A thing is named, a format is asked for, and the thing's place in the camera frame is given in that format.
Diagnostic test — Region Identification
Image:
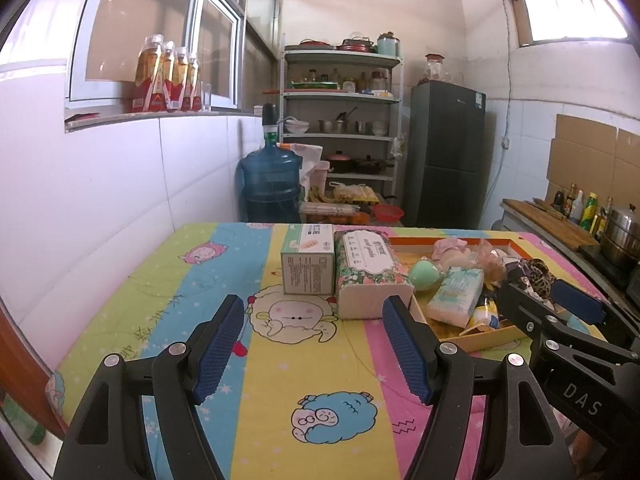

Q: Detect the red cooking pot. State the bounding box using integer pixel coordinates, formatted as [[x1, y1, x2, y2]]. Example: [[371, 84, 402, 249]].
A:
[[327, 151, 355, 173]]

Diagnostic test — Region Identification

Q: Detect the green condiment bottle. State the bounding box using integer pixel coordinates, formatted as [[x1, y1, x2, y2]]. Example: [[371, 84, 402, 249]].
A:
[[580, 192, 598, 231]]

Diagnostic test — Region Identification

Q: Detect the orange-rimmed cardboard box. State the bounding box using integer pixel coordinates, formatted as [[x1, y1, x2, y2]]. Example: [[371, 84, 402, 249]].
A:
[[387, 236, 558, 355]]

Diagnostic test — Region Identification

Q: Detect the white purple snack bag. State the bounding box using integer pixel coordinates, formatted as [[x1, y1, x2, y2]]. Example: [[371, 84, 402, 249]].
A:
[[475, 239, 531, 288]]

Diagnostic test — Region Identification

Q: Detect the aluminium sliding window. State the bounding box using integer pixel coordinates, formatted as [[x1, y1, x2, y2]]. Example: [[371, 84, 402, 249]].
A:
[[67, 0, 246, 111]]

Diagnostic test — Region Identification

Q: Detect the dark grey refrigerator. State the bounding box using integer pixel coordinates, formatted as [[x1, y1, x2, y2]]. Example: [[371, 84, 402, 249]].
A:
[[402, 80, 487, 228]]

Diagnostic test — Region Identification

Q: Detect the white metal shelf rack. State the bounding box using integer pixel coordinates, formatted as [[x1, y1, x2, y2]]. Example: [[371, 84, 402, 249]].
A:
[[279, 45, 403, 201]]

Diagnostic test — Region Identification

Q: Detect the black induction cooker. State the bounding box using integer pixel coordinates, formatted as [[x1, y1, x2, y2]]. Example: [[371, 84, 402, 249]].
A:
[[580, 245, 640, 293]]

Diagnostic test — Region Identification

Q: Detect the blue water jug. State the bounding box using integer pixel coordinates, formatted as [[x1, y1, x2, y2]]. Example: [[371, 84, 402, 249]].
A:
[[240, 144, 303, 223]]

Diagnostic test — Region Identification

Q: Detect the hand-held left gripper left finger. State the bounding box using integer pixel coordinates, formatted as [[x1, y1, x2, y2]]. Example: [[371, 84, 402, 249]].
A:
[[52, 294, 246, 480]]

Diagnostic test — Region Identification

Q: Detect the leopard print scrunchie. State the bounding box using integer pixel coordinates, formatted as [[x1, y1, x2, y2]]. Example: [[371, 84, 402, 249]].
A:
[[520, 258, 557, 303]]

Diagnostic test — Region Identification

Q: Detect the pink ruffled scrunchie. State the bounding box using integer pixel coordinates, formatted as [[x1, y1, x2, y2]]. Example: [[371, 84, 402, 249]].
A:
[[432, 237, 472, 264]]

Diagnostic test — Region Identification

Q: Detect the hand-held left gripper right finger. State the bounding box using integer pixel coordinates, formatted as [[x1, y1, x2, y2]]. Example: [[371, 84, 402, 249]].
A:
[[381, 295, 576, 480]]

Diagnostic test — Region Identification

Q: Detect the black wok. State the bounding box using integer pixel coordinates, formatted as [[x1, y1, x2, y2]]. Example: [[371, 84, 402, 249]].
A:
[[355, 156, 396, 175]]

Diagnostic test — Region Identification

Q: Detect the black white water pump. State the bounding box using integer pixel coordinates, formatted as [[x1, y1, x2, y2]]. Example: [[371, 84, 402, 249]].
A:
[[261, 103, 280, 147]]

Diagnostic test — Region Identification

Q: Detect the red lidded pan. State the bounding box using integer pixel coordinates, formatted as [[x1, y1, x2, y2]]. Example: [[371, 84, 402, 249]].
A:
[[337, 35, 376, 52]]

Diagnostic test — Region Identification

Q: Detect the egg tray in bag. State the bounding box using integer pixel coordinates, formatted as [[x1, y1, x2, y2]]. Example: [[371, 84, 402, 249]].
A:
[[332, 183, 376, 206]]

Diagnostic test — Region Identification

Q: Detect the cardboard sheet on wall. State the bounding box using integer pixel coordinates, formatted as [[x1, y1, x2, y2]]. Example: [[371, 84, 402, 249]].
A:
[[545, 114, 640, 206]]

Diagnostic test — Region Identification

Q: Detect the yellow white small packet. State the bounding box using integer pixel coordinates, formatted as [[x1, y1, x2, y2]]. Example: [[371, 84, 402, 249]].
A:
[[467, 305, 501, 333]]

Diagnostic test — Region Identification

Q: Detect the clear plastic food container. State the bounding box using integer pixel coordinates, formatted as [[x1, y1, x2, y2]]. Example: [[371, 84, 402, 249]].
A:
[[300, 202, 361, 223]]

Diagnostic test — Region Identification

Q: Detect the glass jar red lid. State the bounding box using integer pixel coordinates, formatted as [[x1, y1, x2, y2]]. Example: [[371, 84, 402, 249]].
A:
[[424, 54, 446, 82]]

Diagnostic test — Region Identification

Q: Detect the skylight window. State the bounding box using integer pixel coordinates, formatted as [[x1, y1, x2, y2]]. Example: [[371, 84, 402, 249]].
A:
[[505, 0, 628, 48]]

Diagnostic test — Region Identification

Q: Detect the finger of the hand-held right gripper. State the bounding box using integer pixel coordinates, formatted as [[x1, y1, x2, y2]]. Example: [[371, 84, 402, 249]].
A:
[[495, 282, 566, 356], [550, 279, 640, 361]]

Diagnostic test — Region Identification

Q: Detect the green round sponge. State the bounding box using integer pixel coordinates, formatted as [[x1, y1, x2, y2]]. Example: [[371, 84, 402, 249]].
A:
[[409, 256, 449, 292]]

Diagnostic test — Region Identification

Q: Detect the floral tissue pack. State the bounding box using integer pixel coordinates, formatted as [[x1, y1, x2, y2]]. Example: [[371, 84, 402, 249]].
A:
[[334, 229, 416, 321]]

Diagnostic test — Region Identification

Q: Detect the green white carton box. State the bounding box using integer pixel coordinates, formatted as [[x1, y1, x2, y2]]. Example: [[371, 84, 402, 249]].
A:
[[280, 223, 336, 296]]

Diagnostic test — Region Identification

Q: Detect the stainless steel stock pot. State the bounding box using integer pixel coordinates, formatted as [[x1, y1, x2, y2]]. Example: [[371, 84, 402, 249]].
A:
[[600, 203, 640, 268]]

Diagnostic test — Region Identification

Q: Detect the small pale tissue pack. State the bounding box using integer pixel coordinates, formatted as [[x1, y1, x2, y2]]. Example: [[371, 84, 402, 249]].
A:
[[427, 266, 486, 328]]

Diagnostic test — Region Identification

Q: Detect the wooden cutting board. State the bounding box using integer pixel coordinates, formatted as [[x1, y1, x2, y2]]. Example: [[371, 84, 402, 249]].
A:
[[502, 198, 598, 252]]

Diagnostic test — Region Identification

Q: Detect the amber oil bottle red label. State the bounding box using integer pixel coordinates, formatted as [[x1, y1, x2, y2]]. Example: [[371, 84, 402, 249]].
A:
[[172, 46, 191, 111], [160, 40, 177, 111], [132, 35, 163, 113], [187, 52, 202, 111]]

